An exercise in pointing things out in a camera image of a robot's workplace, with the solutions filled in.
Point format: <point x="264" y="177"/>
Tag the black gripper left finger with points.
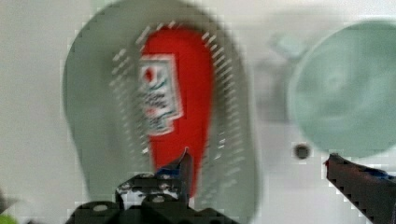
<point x="173" y="179"/>

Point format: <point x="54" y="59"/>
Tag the green oval strainer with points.
<point x="103" y="109"/>

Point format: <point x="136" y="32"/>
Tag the red ketchup bottle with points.
<point x="177" y="78"/>

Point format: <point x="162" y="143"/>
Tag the green metal cup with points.
<point x="339" y="92"/>

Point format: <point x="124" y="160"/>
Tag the green marker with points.
<point x="6" y="219"/>

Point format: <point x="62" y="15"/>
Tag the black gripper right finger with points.
<point x="372" y="191"/>

